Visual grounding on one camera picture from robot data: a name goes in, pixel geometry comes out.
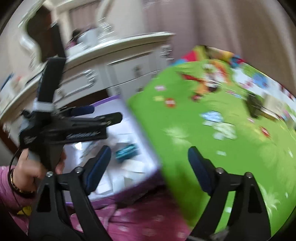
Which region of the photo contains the teal blue box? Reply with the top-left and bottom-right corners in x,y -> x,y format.
115,144 -> 138,163

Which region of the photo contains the black gold-label box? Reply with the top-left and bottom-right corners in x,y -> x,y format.
245,93 -> 262,118

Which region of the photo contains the person's left hand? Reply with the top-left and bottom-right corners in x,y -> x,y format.
13,149 -> 48,192

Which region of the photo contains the white ornate dresser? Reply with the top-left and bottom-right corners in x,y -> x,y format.
0,31 -> 176,126

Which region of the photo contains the purple white storage box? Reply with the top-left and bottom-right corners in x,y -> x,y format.
64,95 -> 161,205

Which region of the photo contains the pink patterned clothing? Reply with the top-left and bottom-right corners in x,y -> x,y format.
1,166 -> 191,240

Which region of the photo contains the colourful cartoon play mat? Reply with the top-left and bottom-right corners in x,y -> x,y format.
128,46 -> 295,234

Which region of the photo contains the ornate white mirror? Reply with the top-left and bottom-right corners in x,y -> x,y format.
18,1 -> 66,66

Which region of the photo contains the pink embroidered curtain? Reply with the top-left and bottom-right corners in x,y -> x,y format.
75,1 -> 295,92

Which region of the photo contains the beaded bracelet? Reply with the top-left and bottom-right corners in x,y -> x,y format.
7,169 -> 37,200

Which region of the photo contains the black strap with white band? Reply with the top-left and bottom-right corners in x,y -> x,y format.
32,57 -> 67,113

